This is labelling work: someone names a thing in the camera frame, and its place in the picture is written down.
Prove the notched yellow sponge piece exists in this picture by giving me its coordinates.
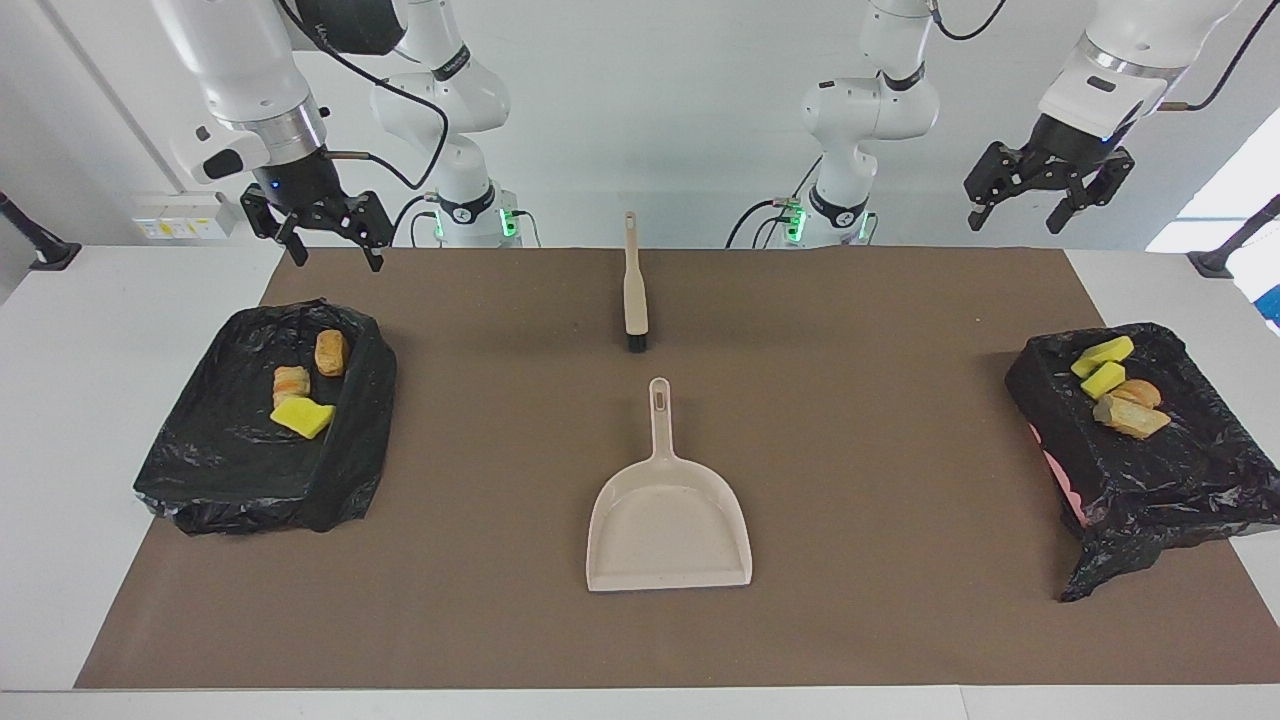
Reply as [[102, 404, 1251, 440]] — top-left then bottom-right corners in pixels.
[[1070, 336, 1137, 380]]

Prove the brown table mat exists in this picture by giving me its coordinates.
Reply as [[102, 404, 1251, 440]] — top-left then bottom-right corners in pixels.
[[75, 247, 1280, 689]]

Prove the white wall socket box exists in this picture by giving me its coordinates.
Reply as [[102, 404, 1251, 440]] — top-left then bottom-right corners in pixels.
[[132, 192, 246, 241]]

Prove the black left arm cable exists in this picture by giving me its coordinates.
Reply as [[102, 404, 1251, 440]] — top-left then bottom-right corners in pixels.
[[925, 0, 1280, 113]]

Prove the beige hand brush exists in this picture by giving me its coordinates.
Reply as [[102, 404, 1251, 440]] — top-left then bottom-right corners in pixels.
[[623, 211, 650, 354]]

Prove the black clamp stand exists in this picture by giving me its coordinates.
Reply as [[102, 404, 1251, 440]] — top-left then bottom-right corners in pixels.
[[0, 190, 83, 271], [1187, 193, 1280, 279]]

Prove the pale bread piece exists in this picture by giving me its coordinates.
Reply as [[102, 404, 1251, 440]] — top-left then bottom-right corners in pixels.
[[1092, 395, 1172, 440]]

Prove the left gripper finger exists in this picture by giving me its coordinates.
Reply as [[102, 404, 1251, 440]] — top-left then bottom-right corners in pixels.
[[1046, 150, 1137, 236], [964, 141, 1036, 231]]

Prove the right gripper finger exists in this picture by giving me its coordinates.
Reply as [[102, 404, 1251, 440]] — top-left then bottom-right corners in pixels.
[[340, 190, 392, 273], [240, 190, 309, 267]]

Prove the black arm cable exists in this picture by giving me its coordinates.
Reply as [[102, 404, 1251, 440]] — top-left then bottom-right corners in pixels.
[[278, 0, 448, 191], [925, 0, 1280, 113]]

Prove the large yellow green sponge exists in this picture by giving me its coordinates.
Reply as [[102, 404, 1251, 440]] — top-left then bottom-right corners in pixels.
[[269, 397, 336, 440]]

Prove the beige plastic dustpan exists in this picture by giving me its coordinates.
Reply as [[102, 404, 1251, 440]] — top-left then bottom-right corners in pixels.
[[586, 377, 754, 593]]

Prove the black bag lined pink bin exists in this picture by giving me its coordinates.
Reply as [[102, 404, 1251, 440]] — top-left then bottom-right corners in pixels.
[[1005, 322, 1280, 603]]

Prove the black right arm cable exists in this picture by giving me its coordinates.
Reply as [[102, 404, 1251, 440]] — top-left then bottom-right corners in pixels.
[[278, 0, 448, 191]]

